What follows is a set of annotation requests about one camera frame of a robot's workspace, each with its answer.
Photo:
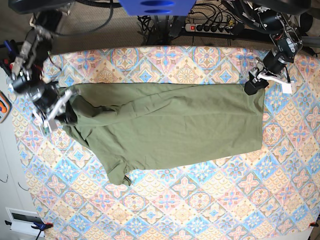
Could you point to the blue clamp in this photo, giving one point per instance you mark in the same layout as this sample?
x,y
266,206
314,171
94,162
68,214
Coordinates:
x,y
27,226

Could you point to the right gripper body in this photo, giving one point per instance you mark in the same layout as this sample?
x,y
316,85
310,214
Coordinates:
x,y
44,96

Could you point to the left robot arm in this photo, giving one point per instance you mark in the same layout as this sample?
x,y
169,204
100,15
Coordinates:
x,y
281,31

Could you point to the olive green t-shirt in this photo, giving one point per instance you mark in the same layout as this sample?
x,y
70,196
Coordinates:
x,y
155,126

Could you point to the blue box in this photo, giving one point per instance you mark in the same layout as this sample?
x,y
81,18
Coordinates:
x,y
157,7

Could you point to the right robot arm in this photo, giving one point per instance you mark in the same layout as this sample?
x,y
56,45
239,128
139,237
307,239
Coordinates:
x,y
27,70

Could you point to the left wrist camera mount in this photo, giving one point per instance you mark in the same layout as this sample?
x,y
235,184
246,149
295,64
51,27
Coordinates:
x,y
283,79

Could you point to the patterned tile tablecloth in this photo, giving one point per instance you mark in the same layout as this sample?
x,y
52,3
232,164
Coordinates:
x,y
271,192

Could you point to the orange grey device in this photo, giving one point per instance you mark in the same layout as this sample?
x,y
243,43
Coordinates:
x,y
5,107

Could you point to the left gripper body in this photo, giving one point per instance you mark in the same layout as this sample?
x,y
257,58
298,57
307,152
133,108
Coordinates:
x,y
274,62

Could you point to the white power strip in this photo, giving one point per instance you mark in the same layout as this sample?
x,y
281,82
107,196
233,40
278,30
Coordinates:
x,y
210,29

